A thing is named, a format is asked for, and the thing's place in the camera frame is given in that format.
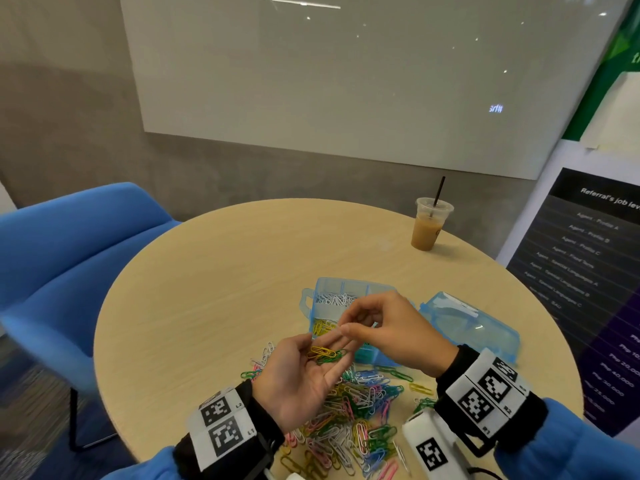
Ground few assorted paper clips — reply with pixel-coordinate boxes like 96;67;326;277
308;343;346;364

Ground wrist marker band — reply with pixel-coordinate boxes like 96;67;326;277
440;347;531;441
187;387;258;472

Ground round wooden table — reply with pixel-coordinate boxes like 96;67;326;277
93;199;584;480

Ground person's right hand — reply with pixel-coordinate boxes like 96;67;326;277
338;291;459;378

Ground person's left hand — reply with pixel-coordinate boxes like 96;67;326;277
252;329;358;434

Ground pile of coloured paper clips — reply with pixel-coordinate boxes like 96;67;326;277
240;343;441;480

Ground person's left forearm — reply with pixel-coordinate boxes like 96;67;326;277
100;379;286;480

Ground white wall board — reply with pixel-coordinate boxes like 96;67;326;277
118;0;636;181

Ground iced coffee plastic cup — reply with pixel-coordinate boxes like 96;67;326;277
411;197;454;252

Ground left wrist marker band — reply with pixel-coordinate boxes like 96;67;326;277
187;387;258;472

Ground blue compartment organizer box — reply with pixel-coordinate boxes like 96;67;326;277
300;277;401;366

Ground blue upholstered chair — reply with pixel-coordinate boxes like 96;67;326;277
0;181;181;451

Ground right wrist marker band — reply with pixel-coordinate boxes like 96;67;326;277
440;347;531;441

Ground blue transparent box lid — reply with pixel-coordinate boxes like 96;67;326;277
418;291;521;366

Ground standing poster banner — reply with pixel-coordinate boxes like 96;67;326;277
497;0;640;436

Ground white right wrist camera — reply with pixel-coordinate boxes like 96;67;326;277
402;409;471;480

